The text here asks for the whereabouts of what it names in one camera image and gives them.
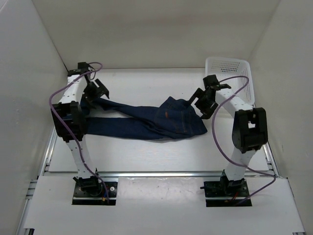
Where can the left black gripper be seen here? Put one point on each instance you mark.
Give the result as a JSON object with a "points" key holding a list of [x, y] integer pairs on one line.
{"points": [[100, 91]]}

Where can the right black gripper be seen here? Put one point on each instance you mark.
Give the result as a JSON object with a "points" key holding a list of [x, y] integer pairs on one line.
{"points": [[207, 111]]}

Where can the dark blue denim trousers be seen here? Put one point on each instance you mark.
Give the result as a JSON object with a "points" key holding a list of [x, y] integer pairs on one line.
{"points": [[174, 119]]}

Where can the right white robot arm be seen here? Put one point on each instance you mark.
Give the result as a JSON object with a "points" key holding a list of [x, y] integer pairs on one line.
{"points": [[249, 131]]}

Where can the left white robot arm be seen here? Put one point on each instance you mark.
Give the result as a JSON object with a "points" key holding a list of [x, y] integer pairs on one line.
{"points": [[71, 124]]}

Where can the white plastic mesh basket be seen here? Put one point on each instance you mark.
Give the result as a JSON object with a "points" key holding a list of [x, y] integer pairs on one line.
{"points": [[228, 67]]}

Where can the aluminium left frame rail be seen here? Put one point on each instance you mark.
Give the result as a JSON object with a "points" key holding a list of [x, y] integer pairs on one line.
{"points": [[44, 164]]}

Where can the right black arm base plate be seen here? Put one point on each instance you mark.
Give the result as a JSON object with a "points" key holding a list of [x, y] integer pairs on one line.
{"points": [[217, 196]]}

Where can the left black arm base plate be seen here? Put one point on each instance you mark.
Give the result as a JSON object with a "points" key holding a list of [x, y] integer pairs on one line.
{"points": [[91, 192]]}

